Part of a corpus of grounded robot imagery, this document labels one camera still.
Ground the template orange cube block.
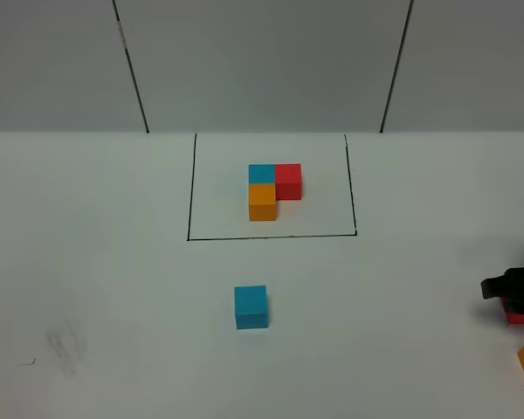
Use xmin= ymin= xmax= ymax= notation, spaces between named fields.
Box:
xmin=248 ymin=183 xmax=277 ymax=222

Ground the template red cube block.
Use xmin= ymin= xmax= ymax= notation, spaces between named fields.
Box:
xmin=275 ymin=163 xmax=302 ymax=201

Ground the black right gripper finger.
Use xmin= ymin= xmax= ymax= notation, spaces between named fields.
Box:
xmin=480 ymin=275 xmax=514 ymax=299
xmin=504 ymin=299 xmax=524 ymax=314

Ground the template blue cube block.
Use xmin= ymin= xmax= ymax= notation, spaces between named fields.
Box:
xmin=248 ymin=164 xmax=275 ymax=184

